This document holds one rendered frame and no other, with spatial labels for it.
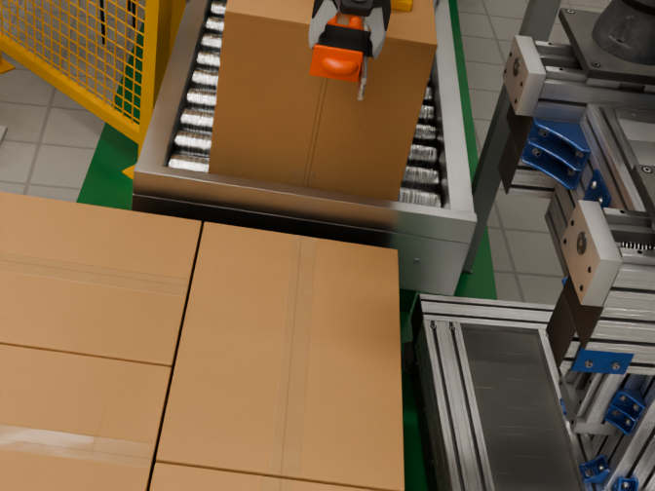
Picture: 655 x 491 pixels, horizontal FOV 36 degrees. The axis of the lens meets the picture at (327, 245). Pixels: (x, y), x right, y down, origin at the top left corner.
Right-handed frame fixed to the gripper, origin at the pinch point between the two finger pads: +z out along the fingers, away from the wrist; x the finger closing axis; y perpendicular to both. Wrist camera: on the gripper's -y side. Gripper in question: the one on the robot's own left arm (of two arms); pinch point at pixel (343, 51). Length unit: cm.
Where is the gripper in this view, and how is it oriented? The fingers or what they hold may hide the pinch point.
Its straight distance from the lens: 158.8
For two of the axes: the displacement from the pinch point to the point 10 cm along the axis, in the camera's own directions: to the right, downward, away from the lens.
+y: 0.4, -6.4, 7.7
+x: -9.9, -1.5, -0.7
